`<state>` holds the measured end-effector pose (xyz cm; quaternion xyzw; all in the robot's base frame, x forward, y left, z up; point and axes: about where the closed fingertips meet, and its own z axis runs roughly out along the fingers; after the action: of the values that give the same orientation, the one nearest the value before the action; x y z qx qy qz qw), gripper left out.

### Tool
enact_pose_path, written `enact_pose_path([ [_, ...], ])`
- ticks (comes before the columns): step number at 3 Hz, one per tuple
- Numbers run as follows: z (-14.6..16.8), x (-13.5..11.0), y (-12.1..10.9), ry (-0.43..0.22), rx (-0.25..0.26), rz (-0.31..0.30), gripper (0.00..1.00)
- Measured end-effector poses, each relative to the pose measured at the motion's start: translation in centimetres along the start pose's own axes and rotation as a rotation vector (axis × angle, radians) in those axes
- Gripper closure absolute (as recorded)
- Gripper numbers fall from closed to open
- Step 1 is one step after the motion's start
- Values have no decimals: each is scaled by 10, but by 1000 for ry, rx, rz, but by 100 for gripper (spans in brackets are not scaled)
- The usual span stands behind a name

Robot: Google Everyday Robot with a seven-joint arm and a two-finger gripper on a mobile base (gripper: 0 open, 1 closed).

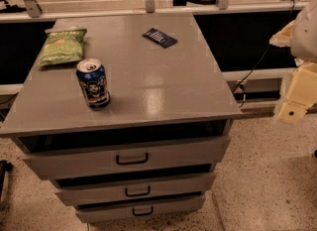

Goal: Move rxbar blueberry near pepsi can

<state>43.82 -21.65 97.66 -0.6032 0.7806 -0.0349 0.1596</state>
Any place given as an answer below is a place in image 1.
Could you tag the grey metal railing frame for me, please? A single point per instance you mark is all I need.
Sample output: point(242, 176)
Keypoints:
point(158, 7)

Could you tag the middle grey drawer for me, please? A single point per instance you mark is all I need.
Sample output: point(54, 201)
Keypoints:
point(135, 189)

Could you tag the top grey drawer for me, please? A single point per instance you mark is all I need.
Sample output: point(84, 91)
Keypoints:
point(127, 158)

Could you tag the bottom grey drawer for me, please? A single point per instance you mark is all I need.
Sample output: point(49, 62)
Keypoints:
point(141, 208)

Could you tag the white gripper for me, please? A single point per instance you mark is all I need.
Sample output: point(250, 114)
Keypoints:
point(305, 35)

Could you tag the green chip bag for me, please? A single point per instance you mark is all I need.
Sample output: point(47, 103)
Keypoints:
point(62, 46)

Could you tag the blue pepsi can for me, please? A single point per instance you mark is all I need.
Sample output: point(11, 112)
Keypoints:
point(92, 79)

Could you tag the dark blue rxbar wrapper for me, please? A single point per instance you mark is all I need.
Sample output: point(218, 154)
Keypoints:
point(160, 38)

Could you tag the grey drawer cabinet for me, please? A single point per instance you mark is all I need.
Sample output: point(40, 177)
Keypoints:
point(157, 94)

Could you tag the grey drawer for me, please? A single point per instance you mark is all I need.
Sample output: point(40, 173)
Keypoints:
point(127, 158)
point(135, 189)
point(141, 208)

